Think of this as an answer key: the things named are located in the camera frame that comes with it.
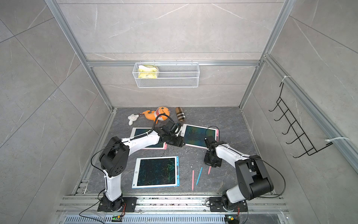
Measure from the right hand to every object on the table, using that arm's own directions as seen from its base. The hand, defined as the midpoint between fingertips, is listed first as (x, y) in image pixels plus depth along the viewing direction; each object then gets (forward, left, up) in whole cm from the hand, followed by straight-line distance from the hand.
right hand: (210, 163), depth 89 cm
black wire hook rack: (+4, -38, +32) cm, 50 cm away
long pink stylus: (-11, +12, +1) cm, 16 cm away
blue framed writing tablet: (-6, +35, +2) cm, 35 cm away
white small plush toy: (+36, +58, +5) cm, 69 cm away
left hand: (+13, +17, +8) cm, 23 cm away
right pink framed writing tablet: (+21, +9, +1) cm, 23 cm away
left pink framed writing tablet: (+25, +53, +2) cm, 58 cm away
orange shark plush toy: (+18, +30, +29) cm, 46 cm away
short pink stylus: (-5, +1, +1) cm, 5 cm away
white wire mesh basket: (+55, +29, +31) cm, 70 cm away
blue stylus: (-8, +8, 0) cm, 12 cm away
